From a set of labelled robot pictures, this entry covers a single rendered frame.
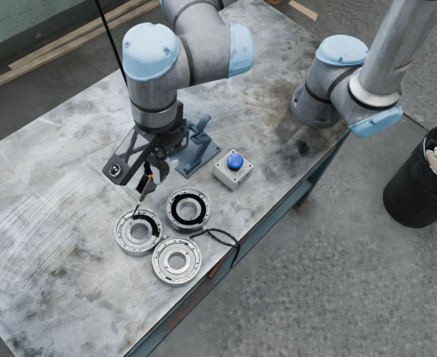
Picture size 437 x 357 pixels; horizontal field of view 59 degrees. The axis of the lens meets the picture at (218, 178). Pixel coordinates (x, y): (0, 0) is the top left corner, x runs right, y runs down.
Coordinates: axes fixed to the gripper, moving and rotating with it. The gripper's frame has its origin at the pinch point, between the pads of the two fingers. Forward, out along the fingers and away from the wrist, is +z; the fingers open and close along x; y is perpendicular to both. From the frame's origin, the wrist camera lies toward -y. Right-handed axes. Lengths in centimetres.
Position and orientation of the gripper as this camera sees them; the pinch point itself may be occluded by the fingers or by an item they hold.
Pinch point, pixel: (151, 178)
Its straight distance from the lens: 82.5
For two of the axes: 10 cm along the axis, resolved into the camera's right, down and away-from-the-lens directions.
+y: 6.8, -6.0, 4.2
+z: -1.0, 4.9, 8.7
